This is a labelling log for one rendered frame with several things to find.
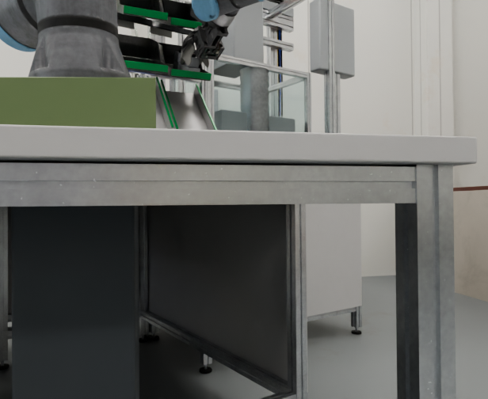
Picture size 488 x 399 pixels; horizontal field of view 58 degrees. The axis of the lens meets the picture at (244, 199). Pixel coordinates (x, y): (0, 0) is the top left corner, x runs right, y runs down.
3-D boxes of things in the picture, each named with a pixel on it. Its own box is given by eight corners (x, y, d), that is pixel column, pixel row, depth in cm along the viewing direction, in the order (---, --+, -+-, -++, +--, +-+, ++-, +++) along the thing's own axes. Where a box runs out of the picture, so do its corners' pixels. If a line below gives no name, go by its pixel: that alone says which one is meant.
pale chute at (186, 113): (214, 142, 140) (217, 131, 138) (173, 139, 135) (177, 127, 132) (194, 94, 159) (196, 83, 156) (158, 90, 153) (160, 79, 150)
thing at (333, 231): (364, 333, 265) (362, 191, 266) (203, 374, 203) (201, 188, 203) (291, 311, 321) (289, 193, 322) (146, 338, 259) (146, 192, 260)
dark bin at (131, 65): (167, 74, 134) (169, 48, 131) (123, 68, 128) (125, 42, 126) (149, 60, 157) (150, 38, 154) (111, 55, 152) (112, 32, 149)
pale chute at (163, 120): (170, 138, 132) (173, 126, 129) (126, 135, 127) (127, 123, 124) (155, 88, 150) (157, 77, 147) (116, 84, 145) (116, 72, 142)
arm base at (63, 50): (129, 83, 62) (125, 12, 62) (13, 83, 59) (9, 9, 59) (135, 103, 77) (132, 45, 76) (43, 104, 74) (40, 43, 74)
